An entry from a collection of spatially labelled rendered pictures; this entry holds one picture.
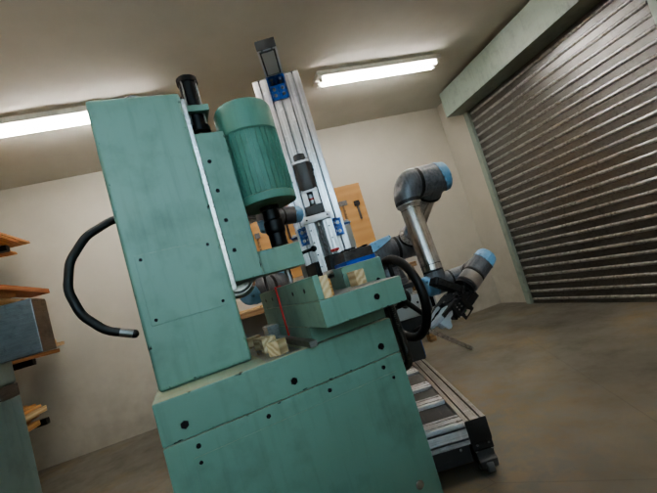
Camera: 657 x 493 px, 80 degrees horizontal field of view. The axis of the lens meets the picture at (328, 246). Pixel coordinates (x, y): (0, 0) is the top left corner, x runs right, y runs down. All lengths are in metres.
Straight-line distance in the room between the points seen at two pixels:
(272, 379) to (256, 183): 0.53
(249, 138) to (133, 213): 0.37
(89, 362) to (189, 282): 3.66
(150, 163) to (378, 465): 0.91
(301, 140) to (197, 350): 1.35
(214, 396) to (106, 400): 3.75
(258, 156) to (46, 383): 3.94
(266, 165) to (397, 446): 0.80
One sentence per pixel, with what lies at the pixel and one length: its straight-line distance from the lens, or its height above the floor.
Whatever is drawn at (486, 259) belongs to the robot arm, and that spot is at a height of 0.85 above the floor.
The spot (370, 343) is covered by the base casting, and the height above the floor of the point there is 0.76.
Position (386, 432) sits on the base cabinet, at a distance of 1.05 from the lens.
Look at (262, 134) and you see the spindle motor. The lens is 1.17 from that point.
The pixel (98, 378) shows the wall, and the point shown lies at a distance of 4.62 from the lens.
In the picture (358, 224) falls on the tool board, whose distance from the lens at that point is 4.69.
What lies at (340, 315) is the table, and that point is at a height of 0.86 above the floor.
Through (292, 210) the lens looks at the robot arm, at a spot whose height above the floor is 1.26.
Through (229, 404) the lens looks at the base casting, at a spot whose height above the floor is 0.74.
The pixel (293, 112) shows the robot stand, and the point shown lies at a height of 1.81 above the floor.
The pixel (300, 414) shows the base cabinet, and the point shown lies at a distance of 0.95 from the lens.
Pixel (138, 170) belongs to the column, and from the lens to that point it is 1.08.
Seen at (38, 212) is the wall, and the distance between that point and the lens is 4.89.
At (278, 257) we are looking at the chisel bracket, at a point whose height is 1.04.
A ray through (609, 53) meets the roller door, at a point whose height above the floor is 1.97.
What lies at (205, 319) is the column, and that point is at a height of 0.93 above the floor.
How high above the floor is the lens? 0.94
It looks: 4 degrees up
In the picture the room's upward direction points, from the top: 17 degrees counter-clockwise
